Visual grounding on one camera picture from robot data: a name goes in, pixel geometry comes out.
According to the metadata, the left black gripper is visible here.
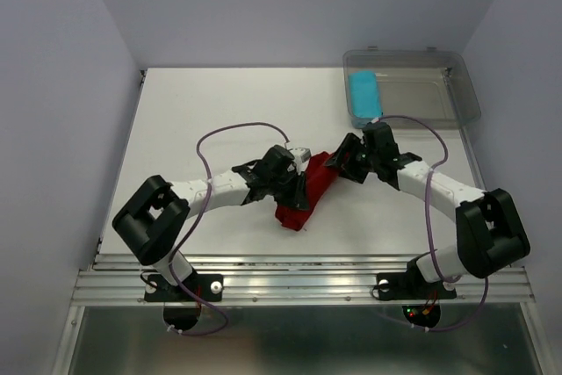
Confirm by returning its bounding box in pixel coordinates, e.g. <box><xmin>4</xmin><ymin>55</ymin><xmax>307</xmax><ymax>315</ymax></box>
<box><xmin>268</xmin><ymin>169</ymin><xmax>309</xmax><ymax>211</ymax></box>

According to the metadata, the red t shirt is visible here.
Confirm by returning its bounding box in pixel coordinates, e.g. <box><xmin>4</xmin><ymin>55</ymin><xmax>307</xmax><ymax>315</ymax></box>
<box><xmin>275</xmin><ymin>151</ymin><xmax>340</xmax><ymax>231</ymax></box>

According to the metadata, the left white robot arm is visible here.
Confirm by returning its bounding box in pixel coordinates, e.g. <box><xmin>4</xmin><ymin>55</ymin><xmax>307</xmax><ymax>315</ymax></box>
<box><xmin>112</xmin><ymin>145</ymin><xmax>311</xmax><ymax>302</ymax></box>

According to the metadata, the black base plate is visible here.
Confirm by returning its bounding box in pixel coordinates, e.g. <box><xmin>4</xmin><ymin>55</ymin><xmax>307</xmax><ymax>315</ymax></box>
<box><xmin>143</xmin><ymin>273</ymin><xmax>224</xmax><ymax>303</ymax></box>
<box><xmin>371</xmin><ymin>272</ymin><xmax>457</xmax><ymax>301</ymax></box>

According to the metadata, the clear plastic bin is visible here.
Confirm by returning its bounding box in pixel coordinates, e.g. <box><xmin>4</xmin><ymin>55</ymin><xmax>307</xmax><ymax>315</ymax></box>
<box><xmin>342</xmin><ymin>49</ymin><xmax>481</xmax><ymax>129</ymax></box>

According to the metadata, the rolled light blue t shirt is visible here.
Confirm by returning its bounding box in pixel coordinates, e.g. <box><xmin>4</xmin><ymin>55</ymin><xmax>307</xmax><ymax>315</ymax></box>
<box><xmin>349</xmin><ymin>70</ymin><xmax>383</xmax><ymax>120</ymax></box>

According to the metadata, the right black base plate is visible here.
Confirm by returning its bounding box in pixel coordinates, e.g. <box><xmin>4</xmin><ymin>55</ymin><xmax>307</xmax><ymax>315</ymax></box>
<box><xmin>371</xmin><ymin>272</ymin><xmax>457</xmax><ymax>301</ymax></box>

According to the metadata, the aluminium mounting rail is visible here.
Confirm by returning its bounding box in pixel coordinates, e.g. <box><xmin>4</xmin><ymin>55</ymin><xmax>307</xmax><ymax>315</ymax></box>
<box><xmin>69</xmin><ymin>254</ymin><xmax>537</xmax><ymax>306</ymax></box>

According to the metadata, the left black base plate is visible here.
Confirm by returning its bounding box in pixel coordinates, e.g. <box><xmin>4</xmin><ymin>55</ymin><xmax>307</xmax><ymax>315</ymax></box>
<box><xmin>143</xmin><ymin>273</ymin><xmax>224</xmax><ymax>303</ymax></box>

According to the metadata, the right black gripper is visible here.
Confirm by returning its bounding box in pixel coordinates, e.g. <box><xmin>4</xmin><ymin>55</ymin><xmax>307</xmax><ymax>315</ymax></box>
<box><xmin>321</xmin><ymin>133</ymin><xmax>379</xmax><ymax>184</ymax></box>

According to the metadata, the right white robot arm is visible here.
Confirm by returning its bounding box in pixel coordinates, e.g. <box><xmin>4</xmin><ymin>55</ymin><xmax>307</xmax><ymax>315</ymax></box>
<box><xmin>325</xmin><ymin>121</ymin><xmax>530</xmax><ymax>296</ymax></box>

